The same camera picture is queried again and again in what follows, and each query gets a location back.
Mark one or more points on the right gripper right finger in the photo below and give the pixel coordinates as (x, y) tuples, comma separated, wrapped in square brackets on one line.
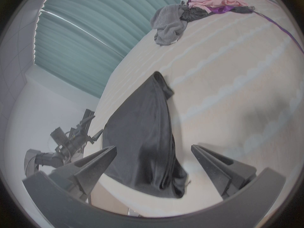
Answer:
[(220, 172)]

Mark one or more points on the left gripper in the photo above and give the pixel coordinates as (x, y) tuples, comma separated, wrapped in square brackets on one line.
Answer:
[(82, 136)]

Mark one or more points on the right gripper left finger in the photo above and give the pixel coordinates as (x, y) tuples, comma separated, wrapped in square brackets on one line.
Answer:
[(95, 170)]

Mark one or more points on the black T-shirt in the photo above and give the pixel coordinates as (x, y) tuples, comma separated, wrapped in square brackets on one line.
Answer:
[(147, 136)]

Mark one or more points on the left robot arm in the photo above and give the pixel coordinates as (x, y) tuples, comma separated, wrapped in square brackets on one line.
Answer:
[(52, 155)]

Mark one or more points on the bed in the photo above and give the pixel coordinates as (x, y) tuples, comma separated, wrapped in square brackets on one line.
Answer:
[(237, 91)]

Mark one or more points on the pile of clothes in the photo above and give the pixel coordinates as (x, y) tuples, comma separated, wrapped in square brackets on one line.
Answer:
[(209, 2)]

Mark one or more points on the grey garment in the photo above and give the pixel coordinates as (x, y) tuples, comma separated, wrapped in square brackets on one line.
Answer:
[(168, 25)]

